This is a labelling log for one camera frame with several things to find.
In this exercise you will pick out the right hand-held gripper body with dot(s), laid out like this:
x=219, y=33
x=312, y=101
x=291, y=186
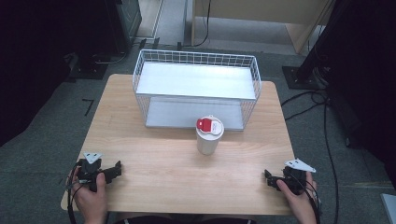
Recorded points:
x=295, y=179

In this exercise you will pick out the black cabinet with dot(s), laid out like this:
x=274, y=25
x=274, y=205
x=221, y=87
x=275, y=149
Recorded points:
x=124, y=21

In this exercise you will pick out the person's left hand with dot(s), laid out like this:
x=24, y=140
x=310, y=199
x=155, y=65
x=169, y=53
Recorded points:
x=93, y=202

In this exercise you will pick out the pale grey flat object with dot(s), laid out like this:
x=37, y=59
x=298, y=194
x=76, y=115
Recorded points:
x=389, y=208

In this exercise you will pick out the person's right hand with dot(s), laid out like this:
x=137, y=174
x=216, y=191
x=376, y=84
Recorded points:
x=300, y=203

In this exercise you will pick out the dark curtain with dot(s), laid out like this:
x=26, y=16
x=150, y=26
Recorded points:
x=28, y=62
x=370, y=93

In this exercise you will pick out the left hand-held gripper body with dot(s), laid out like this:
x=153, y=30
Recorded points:
x=90, y=169

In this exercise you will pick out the light wooden furniture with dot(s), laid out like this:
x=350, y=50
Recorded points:
x=264, y=11

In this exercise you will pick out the black stand base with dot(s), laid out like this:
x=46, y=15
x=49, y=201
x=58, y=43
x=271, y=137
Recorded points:
x=88, y=68

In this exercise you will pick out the black stand with base plate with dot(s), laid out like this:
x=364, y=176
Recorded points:
x=306, y=73

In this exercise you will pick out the white cup with red lid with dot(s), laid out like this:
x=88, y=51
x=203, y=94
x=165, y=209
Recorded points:
x=208, y=141

